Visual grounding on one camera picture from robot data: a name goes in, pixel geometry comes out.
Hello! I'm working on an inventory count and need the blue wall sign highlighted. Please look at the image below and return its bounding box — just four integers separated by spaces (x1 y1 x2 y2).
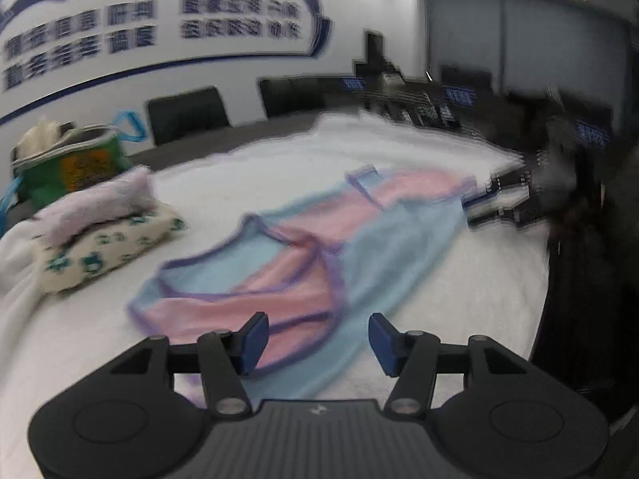
0 0 333 128

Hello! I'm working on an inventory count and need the folded white green-flowered cloth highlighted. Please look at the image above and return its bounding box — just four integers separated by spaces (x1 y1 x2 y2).
32 208 189 296

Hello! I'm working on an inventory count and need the grey window blind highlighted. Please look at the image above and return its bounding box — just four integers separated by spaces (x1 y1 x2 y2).
423 0 631 105

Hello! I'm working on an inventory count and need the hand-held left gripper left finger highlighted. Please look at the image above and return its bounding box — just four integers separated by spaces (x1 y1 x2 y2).
107 312 270 420

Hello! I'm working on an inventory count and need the green woven bag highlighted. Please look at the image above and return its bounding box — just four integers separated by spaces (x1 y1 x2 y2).
0 110 151 220

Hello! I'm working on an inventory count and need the person's dark clothed body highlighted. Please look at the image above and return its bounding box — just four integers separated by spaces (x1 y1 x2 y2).
529 144 639 427

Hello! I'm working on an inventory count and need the folded pink cloth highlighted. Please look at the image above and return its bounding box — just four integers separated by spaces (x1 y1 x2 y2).
34 166 159 249

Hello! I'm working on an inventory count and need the pink and blue garment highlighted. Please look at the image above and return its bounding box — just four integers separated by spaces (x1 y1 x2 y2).
127 164 481 401

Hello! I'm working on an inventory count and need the white towel blanket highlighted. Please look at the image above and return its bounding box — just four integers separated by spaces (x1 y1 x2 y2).
0 110 550 479

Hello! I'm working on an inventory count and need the black office chair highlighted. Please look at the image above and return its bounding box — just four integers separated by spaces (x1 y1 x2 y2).
258 76 327 119
147 87 231 146

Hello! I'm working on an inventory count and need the dark desk equipment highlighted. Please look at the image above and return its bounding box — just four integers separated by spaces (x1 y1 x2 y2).
344 32 505 133

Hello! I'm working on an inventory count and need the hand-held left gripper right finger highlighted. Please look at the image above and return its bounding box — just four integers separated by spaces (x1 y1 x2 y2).
369 313 530 420

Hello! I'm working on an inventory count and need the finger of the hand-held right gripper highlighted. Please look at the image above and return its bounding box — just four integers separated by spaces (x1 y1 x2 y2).
484 166 539 196
463 194 550 233

